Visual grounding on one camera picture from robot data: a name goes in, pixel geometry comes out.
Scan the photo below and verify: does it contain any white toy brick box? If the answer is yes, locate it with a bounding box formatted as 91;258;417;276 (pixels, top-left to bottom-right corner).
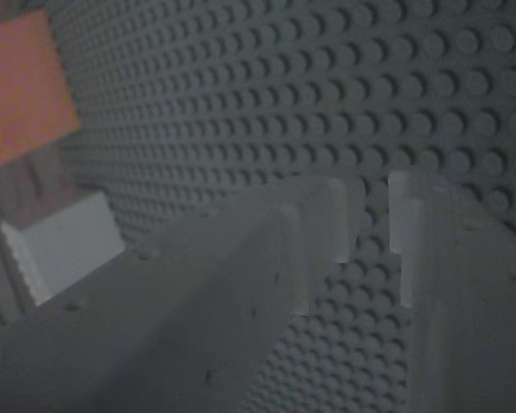
0;191;126;307

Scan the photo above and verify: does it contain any orange toy brick box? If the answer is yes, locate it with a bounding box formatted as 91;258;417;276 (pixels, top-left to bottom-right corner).
0;9;81;169

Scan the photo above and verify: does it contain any grey studded baseplate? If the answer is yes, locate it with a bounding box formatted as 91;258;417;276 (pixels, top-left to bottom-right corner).
46;0;516;413

